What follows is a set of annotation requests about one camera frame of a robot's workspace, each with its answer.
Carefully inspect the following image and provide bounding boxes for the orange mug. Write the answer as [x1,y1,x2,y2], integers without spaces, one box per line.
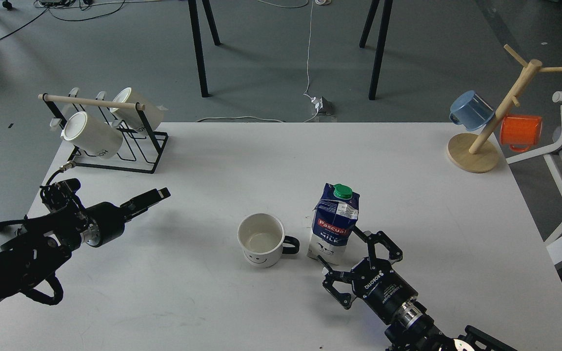
[498,114,543,153]

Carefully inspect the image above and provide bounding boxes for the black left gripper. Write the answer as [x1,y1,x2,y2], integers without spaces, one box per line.
[84,188,171,248]

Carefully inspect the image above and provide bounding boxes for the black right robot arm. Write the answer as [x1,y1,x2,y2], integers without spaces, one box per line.
[317,227,511,351]

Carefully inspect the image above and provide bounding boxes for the cream mug front on rack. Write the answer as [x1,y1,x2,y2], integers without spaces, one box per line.
[60,111,123,158]

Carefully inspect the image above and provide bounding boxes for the black table legs right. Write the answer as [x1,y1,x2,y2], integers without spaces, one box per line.
[359,0,393,101]

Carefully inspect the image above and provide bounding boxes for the white cable with plug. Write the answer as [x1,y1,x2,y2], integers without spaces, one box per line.
[196,0,333,123]

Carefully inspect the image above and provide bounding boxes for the black table legs left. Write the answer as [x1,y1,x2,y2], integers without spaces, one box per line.
[187,0,221,98]

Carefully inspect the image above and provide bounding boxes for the cream mug rear on rack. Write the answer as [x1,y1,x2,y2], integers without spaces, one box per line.
[109,87,164,135]

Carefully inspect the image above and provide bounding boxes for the black floor cable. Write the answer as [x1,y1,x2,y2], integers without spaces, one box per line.
[0,0,126,64]

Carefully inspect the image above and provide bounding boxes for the wooden mug tree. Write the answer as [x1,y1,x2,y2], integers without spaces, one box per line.
[446,44,562,174]

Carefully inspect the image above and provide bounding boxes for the cream mug on rack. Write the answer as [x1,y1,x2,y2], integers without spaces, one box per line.
[109,87,164,135]
[60,111,123,158]

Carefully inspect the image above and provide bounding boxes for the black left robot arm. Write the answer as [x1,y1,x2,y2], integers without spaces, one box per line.
[0,161,170,305]

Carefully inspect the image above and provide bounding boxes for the blue white milk carton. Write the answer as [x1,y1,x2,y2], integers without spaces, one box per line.
[306,183,360,265]

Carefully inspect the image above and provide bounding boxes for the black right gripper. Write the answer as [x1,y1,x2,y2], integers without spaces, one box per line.
[318,226,419,325]

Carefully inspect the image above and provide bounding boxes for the blue mug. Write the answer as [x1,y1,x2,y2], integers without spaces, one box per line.
[450,90,495,131]

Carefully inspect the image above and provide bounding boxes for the black table legs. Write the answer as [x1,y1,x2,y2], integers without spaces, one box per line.
[187,0,221,98]
[359,0,393,101]

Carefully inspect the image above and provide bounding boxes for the white mug with black handle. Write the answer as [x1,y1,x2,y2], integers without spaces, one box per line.
[237,213,301,268]

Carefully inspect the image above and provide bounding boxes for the black wire mug rack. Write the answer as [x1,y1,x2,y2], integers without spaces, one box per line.
[39,89,169,174]

